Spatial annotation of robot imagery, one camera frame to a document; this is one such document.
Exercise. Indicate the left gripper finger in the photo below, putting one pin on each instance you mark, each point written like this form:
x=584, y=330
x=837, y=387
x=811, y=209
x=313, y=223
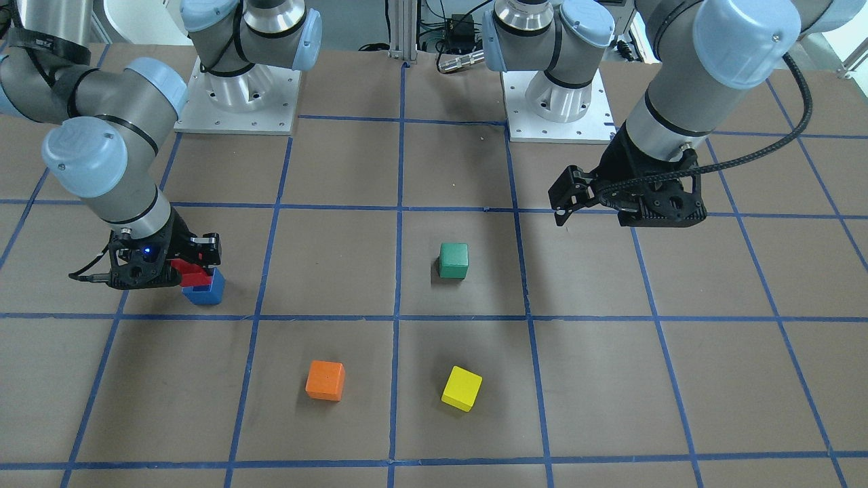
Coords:
x=561, y=215
x=626, y=218

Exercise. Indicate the yellow wooden block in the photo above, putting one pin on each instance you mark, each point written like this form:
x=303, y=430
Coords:
x=462, y=388

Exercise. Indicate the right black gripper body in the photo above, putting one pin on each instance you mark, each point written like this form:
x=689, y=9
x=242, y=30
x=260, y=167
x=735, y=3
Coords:
x=178, y=234

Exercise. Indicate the aluminium frame post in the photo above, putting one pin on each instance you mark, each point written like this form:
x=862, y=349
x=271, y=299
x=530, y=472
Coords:
x=402, y=23

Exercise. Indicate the brown paper table mat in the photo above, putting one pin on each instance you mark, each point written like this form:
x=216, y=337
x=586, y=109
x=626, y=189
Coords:
x=732, y=353

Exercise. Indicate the red wooden block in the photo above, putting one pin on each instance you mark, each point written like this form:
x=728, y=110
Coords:
x=188, y=272

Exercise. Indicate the blue wooden block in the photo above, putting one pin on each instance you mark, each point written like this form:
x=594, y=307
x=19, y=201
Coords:
x=206, y=293

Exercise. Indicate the green wooden block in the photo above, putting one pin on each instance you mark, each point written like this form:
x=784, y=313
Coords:
x=453, y=260

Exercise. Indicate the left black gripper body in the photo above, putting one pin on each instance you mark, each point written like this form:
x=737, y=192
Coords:
x=618, y=163

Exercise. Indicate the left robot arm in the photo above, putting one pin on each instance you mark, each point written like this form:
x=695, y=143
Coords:
x=709, y=54

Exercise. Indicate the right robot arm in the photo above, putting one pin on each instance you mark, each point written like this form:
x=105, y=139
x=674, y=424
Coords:
x=107, y=128

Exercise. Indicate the orange wooden block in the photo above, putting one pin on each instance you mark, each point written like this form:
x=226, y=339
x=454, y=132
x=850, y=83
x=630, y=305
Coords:
x=325, y=381

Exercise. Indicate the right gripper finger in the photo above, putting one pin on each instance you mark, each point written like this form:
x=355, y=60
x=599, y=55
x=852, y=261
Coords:
x=205, y=272

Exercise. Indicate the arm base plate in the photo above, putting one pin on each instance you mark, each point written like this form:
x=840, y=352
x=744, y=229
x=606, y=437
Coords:
x=262, y=101
x=540, y=111

